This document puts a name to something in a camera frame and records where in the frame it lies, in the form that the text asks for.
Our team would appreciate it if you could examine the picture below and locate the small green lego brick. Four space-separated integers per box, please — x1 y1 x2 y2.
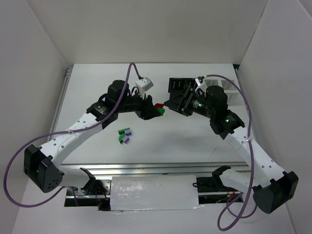
157 107 165 116

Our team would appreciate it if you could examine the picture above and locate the purple lego brick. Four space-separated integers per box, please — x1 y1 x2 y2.
122 136 130 144

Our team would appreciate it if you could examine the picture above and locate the green curved lego brick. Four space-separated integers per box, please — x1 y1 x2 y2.
118 135 125 144

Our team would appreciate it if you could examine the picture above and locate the red curved lego brick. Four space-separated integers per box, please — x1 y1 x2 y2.
154 103 164 109

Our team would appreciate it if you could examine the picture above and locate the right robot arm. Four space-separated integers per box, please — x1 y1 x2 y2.
164 86 299 214

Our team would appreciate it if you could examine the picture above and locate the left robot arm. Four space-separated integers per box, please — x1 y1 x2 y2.
24 78 161 193

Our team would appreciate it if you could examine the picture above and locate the black double bin container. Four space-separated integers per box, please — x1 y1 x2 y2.
168 78 198 98

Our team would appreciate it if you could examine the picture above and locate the green flat lego plate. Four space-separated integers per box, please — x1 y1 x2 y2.
118 128 131 135

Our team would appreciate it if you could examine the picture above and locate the white double bin container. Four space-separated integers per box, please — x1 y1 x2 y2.
204 77 241 106

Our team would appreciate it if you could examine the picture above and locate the white taped cover plate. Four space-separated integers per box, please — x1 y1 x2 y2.
110 175 199 211

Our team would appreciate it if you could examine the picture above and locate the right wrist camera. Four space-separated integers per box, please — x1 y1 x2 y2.
195 76 207 92

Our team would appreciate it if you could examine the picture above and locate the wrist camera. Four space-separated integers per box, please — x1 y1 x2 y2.
135 77 154 92
195 76 207 92

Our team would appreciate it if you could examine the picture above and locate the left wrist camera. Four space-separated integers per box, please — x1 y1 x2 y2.
135 77 154 92

